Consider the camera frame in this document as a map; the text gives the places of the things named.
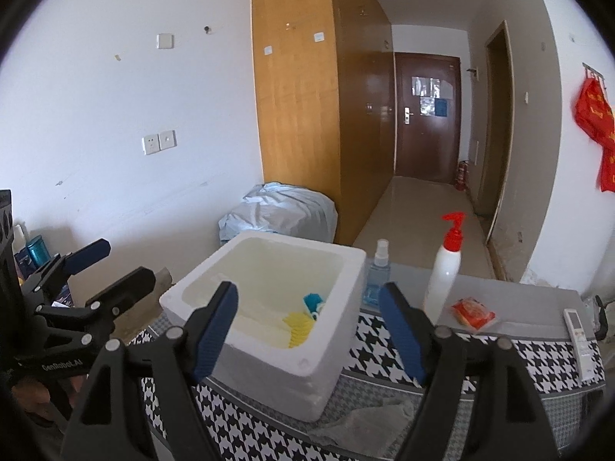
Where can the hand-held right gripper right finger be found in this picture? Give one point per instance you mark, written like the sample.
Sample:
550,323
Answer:
401,331

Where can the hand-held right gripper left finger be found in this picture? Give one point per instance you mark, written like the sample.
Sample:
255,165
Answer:
216,336

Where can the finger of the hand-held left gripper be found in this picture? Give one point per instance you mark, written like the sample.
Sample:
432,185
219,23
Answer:
129,285
86,255

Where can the white foam box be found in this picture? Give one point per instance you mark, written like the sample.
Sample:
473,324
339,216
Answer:
336,345

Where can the yellow foam fruit net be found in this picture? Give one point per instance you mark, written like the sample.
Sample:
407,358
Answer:
298,331

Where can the houndstooth table cloth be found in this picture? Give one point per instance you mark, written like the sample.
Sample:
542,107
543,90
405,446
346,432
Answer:
374,345

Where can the teal can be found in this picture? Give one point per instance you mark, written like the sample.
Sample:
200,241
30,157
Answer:
37,252

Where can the clear spray bottle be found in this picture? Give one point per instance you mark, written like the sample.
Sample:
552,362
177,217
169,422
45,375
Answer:
376,283

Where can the white lotion bottle red pump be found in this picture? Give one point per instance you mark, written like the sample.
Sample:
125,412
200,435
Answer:
442,278

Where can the small white bottle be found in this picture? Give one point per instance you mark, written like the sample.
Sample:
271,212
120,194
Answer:
20,240

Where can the red snack packet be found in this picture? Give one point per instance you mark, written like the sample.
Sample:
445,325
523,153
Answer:
473,314

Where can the white plastic bag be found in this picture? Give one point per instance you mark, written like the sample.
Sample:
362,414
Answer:
365,418

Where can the light blue cloth bundle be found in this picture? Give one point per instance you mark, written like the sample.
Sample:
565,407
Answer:
278,216

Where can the red fire extinguisher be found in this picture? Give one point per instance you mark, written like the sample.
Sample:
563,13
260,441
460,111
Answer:
461,176

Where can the white remote control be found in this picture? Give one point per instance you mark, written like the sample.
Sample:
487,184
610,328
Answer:
579,341

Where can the dark brown entrance door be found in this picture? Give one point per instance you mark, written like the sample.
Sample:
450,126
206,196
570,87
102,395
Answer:
425,149

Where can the brown side doorway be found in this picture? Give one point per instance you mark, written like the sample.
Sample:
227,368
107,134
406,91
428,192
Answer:
497,120

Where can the papers on door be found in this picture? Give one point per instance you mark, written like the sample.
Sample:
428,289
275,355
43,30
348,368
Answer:
430,96

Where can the wooden wardrobe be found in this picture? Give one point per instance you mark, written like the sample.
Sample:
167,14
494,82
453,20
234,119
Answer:
302,105

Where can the red hanging bags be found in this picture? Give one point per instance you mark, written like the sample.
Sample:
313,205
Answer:
596,115

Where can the white wall socket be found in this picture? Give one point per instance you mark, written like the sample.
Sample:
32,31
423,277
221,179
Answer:
150,145

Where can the white blank wall plate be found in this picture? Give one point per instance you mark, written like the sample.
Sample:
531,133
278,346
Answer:
165,41

